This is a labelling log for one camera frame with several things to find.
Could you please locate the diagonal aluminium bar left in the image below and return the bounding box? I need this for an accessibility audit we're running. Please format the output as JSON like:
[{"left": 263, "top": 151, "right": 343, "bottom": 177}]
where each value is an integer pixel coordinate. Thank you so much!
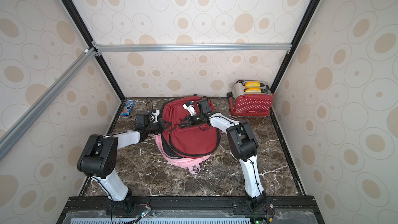
[{"left": 1, "top": 47, "right": 95, "bottom": 158}]

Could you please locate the blue candy packet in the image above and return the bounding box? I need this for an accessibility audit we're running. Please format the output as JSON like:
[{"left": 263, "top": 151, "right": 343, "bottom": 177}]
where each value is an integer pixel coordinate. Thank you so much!
[{"left": 121, "top": 100, "right": 135, "bottom": 116}]

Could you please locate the front yellow toast slice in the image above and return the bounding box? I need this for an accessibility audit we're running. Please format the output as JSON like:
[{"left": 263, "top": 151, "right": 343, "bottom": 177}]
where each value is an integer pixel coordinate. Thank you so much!
[{"left": 244, "top": 88, "right": 262, "bottom": 94}]

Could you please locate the black frame post left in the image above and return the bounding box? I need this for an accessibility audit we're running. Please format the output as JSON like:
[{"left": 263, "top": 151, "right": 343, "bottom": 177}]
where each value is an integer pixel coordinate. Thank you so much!
[{"left": 61, "top": 0, "right": 125, "bottom": 101}]

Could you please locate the yellow toast slice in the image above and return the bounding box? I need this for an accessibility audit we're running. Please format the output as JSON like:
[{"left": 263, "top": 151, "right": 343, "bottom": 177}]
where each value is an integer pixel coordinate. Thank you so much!
[
  {"left": 244, "top": 88, "right": 262, "bottom": 94},
  {"left": 245, "top": 82, "right": 262, "bottom": 88}
]

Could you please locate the red backpack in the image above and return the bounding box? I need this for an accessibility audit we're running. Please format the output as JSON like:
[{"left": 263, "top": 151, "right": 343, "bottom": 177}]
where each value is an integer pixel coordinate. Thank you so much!
[{"left": 160, "top": 96, "right": 221, "bottom": 159}]

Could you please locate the black frame post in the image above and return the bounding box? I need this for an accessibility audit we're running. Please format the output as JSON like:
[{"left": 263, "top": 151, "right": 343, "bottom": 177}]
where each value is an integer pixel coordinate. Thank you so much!
[
  {"left": 61, "top": 0, "right": 125, "bottom": 101},
  {"left": 271, "top": 0, "right": 321, "bottom": 93}
]

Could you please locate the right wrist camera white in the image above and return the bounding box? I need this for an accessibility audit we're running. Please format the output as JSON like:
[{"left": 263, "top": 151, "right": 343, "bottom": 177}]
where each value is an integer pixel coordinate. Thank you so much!
[{"left": 183, "top": 101, "right": 197, "bottom": 116}]

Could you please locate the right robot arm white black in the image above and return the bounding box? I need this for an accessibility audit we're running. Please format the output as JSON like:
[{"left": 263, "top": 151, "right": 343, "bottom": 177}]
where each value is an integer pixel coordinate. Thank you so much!
[{"left": 182, "top": 99, "right": 266, "bottom": 211}]

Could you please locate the red polka dot toaster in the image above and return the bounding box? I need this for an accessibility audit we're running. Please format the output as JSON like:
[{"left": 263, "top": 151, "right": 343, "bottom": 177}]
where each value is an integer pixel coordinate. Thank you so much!
[{"left": 227, "top": 80, "right": 274, "bottom": 116}]

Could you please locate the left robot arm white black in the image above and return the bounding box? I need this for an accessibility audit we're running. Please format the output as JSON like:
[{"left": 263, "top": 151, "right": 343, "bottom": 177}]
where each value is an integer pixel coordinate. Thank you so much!
[{"left": 77, "top": 110, "right": 170, "bottom": 213}]

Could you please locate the rear yellow toast slice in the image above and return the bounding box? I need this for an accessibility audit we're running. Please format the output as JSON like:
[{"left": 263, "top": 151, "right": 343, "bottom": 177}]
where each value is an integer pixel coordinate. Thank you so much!
[{"left": 245, "top": 82, "right": 262, "bottom": 88}]

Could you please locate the horizontal aluminium bar rear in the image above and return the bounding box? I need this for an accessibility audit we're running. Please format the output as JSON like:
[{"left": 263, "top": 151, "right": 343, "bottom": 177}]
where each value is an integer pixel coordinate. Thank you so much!
[{"left": 95, "top": 43, "right": 292, "bottom": 52}]

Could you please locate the black frame post right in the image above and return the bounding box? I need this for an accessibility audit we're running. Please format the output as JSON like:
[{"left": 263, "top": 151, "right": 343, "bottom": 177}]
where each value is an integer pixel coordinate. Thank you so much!
[{"left": 271, "top": 0, "right": 321, "bottom": 93}]

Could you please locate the pink backpack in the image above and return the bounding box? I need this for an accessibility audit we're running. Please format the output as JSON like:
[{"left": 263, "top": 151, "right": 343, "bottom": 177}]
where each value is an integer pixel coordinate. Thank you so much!
[{"left": 153, "top": 134, "right": 215, "bottom": 174}]

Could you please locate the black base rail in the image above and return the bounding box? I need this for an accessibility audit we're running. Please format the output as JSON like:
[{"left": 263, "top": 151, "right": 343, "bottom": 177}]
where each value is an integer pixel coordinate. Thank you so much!
[{"left": 57, "top": 196, "right": 324, "bottom": 224}]

